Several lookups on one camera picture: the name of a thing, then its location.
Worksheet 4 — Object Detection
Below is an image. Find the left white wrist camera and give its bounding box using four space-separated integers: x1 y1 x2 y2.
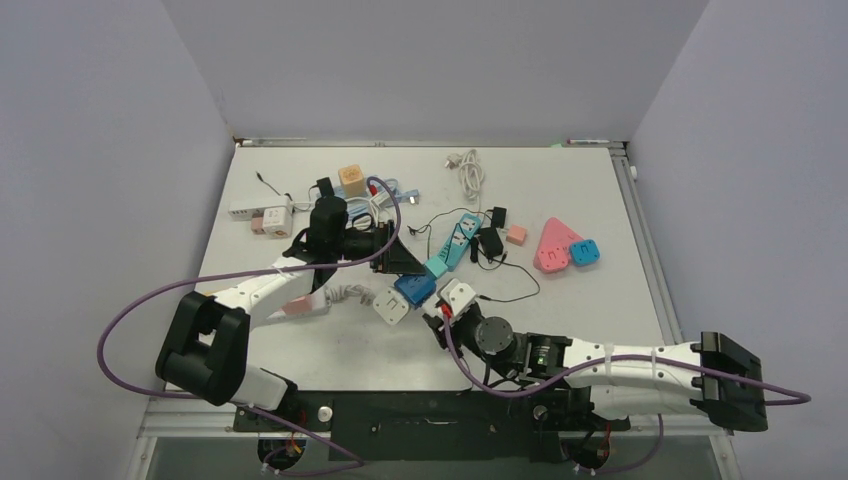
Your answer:
366 187 394 222

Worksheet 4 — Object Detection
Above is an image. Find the orange cube socket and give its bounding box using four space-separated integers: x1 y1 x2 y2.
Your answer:
338 164 367 198

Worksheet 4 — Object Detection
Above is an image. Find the purple cable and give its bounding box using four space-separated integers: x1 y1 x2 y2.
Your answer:
442 314 812 475
96 176 403 478

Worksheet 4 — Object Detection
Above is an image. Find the small black charger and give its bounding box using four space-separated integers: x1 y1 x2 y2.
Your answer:
316 177 335 198
490 206 507 229

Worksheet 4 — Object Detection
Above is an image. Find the salmon pink usb charger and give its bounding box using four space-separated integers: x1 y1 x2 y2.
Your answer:
506 225 527 246

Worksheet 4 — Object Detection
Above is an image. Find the teal usb charger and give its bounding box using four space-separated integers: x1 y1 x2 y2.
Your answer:
424 256 449 281

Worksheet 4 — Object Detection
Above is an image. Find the pink cube socket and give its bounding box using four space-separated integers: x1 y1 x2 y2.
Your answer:
281 295 313 317

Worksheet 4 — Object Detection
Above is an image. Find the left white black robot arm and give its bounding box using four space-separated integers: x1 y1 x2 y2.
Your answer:
155 195 425 430

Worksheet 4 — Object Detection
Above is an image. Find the white long power strip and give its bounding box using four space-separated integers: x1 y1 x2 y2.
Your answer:
227 195 292 221

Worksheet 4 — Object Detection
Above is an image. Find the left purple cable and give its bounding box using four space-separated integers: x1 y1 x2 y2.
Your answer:
96 176 403 478

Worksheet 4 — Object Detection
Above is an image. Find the teal power strip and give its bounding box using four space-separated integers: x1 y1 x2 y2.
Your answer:
437 213 482 272

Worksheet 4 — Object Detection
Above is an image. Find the light blue coiled cable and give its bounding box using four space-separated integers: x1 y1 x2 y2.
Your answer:
357 177 420 217

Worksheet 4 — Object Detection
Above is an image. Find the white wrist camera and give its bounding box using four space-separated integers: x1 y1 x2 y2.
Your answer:
366 187 394 222
438 278 478 319

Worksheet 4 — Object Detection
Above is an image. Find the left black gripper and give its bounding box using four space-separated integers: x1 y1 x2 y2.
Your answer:
331 221 425 275

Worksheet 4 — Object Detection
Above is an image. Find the blue white small adapter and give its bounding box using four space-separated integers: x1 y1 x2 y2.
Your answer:
394 275 437 308

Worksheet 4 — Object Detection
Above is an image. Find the black thin adapter cable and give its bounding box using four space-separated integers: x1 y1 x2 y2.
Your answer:
405 206 541 306

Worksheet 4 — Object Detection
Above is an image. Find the white curly cord with plug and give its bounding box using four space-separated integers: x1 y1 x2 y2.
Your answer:
324 282 378 308

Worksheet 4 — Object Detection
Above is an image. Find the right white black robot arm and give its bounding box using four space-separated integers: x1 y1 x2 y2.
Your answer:
423 304 768 432

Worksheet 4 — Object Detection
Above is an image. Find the white coiled cable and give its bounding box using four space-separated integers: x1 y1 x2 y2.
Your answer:
445 148 486 203

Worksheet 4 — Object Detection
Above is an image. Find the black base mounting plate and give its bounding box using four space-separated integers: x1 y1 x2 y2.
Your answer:
231 389 631 463

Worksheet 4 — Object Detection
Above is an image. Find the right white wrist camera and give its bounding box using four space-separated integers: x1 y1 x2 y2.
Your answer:
438 278 478 319

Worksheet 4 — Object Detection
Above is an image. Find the blue square plug adapter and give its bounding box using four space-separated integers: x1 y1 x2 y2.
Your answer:
569 239 601 267

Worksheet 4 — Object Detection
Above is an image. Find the white cube adapter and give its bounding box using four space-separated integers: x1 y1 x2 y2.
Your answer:
262 207 293 238

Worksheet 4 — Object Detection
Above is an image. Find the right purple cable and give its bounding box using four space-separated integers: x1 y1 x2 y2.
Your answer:
442 314 812 475

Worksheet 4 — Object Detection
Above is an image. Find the large black power adapter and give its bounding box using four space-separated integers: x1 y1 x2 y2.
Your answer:
477 227 504 261

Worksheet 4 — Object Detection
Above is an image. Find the pink triangular socket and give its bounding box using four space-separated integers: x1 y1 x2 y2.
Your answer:
533 217 584 274

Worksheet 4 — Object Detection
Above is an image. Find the white charger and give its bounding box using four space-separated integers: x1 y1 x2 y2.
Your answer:
372 287 411 326

